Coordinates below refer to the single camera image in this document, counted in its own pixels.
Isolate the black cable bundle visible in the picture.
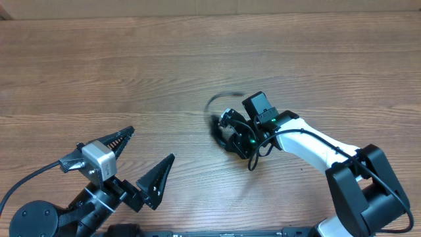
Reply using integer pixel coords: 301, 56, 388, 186
203, 91, 246, 151

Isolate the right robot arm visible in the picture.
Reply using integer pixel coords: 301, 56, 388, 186
212, 92, 414, 236

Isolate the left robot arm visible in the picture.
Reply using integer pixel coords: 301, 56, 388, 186
6, 126, 175, 237

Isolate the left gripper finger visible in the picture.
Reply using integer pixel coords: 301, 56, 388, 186
136, 153, 175, 210
87, 126, 135, 159

